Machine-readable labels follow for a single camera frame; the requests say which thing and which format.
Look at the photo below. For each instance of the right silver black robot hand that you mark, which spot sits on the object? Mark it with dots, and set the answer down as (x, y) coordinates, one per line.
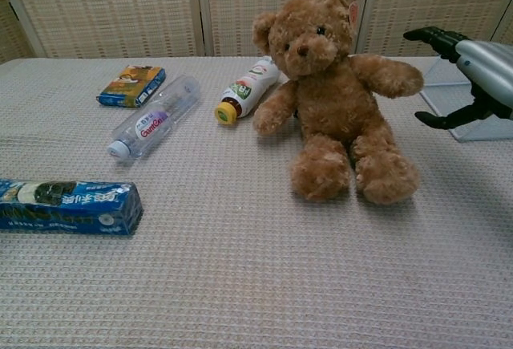
(487, 68)

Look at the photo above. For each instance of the brown plush teddy bear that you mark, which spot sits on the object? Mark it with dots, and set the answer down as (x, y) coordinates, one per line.
(332, 100)

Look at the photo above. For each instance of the light blue mesh basket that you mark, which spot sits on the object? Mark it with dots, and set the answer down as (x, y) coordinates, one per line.
(449, 72)

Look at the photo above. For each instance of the white yellow-capped drink bottle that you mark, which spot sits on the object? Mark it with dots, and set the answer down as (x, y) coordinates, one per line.
(250, 88)

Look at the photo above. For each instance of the woven beige tablecloth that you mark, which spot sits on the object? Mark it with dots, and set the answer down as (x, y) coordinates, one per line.
(224, 252)

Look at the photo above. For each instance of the clear plastic water bottle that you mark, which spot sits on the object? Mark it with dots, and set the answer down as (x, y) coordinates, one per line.
(160, 120)

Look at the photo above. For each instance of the small blue yellow carton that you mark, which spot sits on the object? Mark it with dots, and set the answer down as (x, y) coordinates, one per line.
(132, 85)

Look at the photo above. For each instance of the woven bamboo folding screen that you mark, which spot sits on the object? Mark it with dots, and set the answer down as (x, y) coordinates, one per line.
(120, 8)

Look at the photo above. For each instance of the long blue cookie box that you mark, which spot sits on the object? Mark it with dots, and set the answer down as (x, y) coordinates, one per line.
(68, 210)

